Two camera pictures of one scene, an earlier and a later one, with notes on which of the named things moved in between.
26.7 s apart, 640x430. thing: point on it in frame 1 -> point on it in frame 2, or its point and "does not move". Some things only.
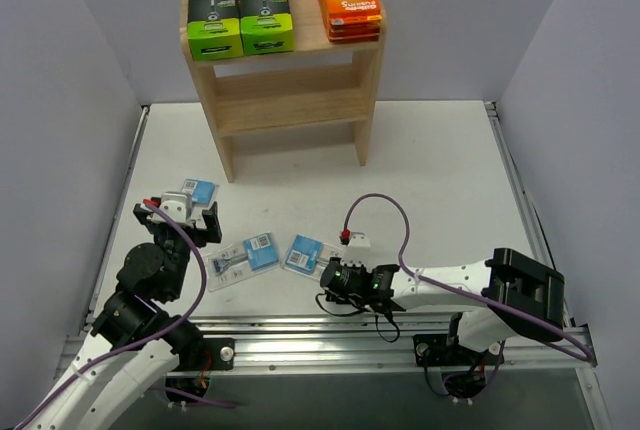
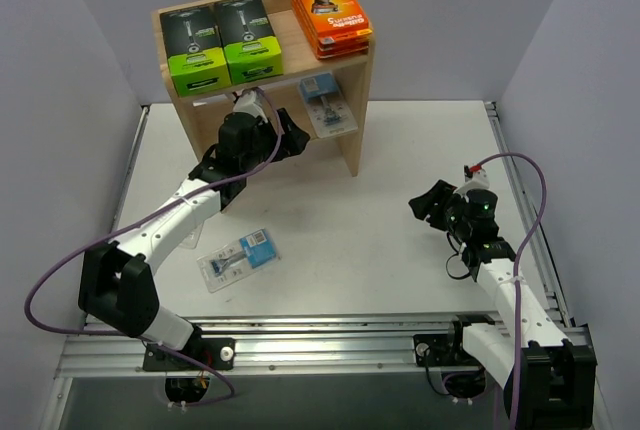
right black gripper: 327,277 -> 441,206
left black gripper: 201,229 -> 278,137
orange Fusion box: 353,34 -> 336,49
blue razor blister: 307,256 -> 327,109
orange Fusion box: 355,27 -> 333,41
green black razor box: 264,15 -> 250,47
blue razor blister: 239,259 does not move
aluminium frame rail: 357,344 does not move
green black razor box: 214,20 -> 195,50
